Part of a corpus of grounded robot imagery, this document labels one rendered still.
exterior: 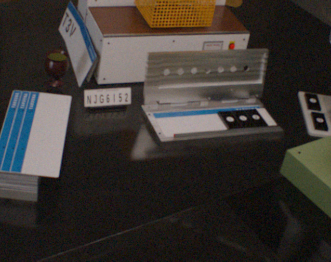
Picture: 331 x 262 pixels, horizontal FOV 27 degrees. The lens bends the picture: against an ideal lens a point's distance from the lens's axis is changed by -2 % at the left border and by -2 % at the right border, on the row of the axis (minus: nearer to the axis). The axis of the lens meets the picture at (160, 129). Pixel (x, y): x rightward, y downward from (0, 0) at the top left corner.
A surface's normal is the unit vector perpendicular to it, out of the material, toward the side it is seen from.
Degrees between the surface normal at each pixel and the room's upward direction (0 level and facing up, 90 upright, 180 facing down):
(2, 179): 90
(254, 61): 79
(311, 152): 0
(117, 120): 0
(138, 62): 90
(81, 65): 69
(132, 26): 0
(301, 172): 90
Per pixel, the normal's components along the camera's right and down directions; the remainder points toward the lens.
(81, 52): -0.84, -0.26
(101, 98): 0.36, 0.18
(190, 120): 0.15, -0.81
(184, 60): 0.35, 0.41
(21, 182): 0.02, 0.58
